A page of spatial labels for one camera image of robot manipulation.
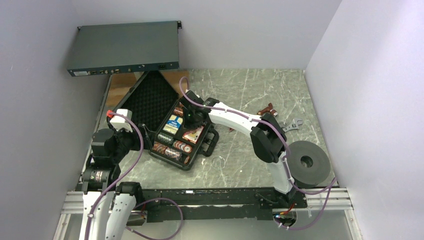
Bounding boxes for red card deck box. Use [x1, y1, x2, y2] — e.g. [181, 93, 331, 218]
[182, 126, 204, 144]

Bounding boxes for blue white card deck box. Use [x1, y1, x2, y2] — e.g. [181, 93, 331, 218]
[162, 114, 184, 135]

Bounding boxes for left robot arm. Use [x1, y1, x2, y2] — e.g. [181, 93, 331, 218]
[79, 124, 154, 240]

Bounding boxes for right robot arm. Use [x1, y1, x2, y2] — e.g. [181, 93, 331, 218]
[183, 90, 295, 208]

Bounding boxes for red yellow blue chip stack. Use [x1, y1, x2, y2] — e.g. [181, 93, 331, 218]
[152, 141, 168, 155]

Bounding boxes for red white loose chips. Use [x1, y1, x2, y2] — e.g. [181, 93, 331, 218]
[172, 140, 193, 154]

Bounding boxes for black poker chip case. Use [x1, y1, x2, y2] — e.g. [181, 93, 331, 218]
[114, 71, 219, 171]

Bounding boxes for orange blue chip stack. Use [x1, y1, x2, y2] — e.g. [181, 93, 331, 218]
[164, 147, 183, 161]

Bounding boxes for wooden board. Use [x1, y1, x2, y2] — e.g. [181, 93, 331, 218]
[105, 69, 190, 107]

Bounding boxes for brown pipe fitting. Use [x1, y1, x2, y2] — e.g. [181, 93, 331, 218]
[257, 102, 279, 117]

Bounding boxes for dark green rack unit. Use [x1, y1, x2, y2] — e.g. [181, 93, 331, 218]
[66, 20, 183, 77]

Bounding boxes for dark grey disc weight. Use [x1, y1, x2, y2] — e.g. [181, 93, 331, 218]
[287, 140, 331, 189]

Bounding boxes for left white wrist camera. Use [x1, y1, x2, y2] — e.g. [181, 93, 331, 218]
[106, 108, 133, 133]

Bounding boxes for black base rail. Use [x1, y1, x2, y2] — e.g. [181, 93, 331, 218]
[135, 187, 308, 223]

